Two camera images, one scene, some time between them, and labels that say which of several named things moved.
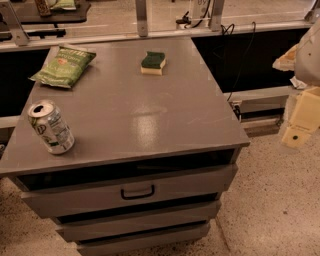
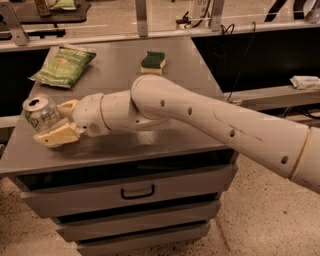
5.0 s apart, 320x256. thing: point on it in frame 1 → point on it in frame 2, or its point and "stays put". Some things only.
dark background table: x=29 y=13 stays put
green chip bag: x=65 y=67 stays put
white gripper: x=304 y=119 → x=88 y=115
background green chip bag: x=64 y=4 stays put
